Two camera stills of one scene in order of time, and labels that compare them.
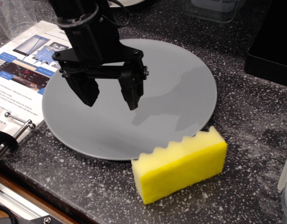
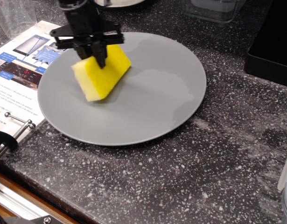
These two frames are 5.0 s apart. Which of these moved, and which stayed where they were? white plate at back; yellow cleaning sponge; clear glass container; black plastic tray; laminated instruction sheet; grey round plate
Moved: yellow cleaning sponge; grey round plate
Stayed: black plastic tray; white plate at back; laminated instruction sheet; clear glass container
